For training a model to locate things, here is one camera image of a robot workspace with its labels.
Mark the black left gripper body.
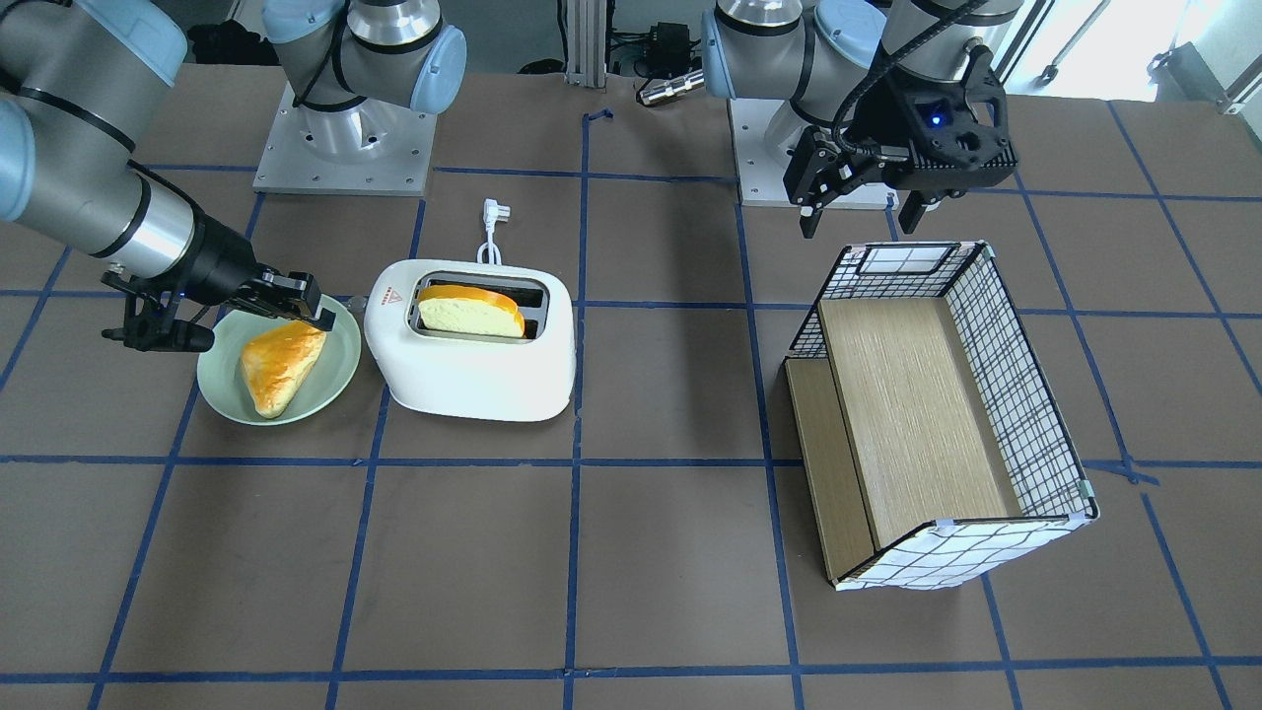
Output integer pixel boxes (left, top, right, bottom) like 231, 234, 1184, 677
843, 44, 1018, 193

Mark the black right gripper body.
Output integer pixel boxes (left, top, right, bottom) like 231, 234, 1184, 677
101, 217, 268, 327

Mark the white toaster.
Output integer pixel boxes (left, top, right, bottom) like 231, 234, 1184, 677
363, 259, 575, 422

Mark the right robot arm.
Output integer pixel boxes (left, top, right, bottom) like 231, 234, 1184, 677
1, 1, 468, 352

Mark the toast slice in toaster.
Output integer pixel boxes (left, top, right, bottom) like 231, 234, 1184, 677
416, 286, 525, 338

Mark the golden triangular bread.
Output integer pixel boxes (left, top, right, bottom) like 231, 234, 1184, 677
239, 320, 328, 419

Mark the green plate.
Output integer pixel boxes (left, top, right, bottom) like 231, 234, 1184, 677
197, 296, 361, 426

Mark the silver cylinder on table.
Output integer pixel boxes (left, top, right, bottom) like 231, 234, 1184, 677
635, 69, 705, 107

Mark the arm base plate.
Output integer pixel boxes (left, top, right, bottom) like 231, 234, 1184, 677
252, 86, 438, 197
728, 97, 900, 211

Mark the white toaster power cable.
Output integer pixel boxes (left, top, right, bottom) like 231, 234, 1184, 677
476, 198, 512, 267

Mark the wire basket with wood shelf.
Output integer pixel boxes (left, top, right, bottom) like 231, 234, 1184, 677
782, 242, 1100, 591

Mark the aluminium frame post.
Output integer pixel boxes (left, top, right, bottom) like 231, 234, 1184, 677
557, 1, 611, 91

